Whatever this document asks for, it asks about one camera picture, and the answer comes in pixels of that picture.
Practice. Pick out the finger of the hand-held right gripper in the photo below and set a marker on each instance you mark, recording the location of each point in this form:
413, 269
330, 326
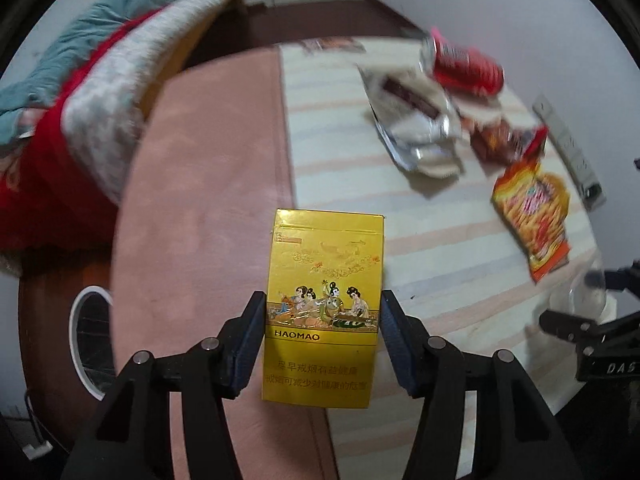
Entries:
620, 280
590, 335

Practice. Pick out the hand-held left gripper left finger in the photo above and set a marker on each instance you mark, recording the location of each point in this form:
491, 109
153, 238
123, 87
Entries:
250, 340

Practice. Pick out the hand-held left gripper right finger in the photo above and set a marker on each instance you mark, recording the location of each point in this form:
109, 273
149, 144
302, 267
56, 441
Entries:
397, 345

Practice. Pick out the yellow cigarette box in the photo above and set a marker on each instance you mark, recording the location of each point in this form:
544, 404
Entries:
320, 260

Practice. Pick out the orange snack packet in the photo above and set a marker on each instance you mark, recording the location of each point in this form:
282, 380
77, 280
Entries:
535, 210

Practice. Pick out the white rimmed trash bin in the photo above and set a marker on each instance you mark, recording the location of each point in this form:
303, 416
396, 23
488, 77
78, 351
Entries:
95, 340

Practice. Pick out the silver white snack bag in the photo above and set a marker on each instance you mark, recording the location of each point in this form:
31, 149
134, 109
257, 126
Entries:
415, 125

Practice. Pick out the red drink can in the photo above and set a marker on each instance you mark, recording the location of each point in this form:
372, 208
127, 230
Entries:
465, 67

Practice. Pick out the grey power strip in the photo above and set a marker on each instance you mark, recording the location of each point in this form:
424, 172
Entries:
570, 145

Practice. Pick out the brown snack wrapper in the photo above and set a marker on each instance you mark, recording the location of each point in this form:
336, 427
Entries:
495, 140

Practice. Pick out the striped table cloth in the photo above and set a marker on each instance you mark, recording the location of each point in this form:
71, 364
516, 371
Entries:
350, 160

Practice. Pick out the red blanket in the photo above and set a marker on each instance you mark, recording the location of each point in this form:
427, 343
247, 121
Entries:
50, 160

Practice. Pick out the checkered bed sheet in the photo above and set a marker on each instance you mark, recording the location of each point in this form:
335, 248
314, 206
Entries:
110, 90

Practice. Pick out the blue quilt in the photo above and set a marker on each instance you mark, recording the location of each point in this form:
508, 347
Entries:
75, 45

